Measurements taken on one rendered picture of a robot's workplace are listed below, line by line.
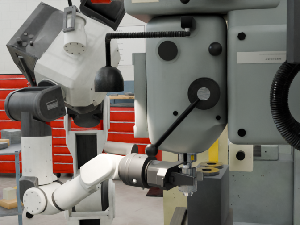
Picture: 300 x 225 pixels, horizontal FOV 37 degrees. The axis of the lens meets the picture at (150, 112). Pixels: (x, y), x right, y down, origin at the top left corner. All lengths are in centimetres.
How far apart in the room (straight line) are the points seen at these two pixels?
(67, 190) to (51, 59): 41
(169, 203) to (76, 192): 173
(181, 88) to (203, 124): 9
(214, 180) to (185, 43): 68
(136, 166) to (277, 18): 50
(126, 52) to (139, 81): 928
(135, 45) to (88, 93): 892
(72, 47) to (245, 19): 55
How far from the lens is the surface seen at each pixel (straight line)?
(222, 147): 286
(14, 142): 431
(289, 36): 75
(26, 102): 135
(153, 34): 92
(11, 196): 422
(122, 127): 582
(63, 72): 138
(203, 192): 157
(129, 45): 1035
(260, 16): 99
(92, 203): 177
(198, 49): 99
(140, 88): 109
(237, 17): 98
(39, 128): 135
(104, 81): 106
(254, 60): 97
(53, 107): 136
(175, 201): 296
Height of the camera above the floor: 152
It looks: 6 degrees down
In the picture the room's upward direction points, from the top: 1 degrees counter-clockwise
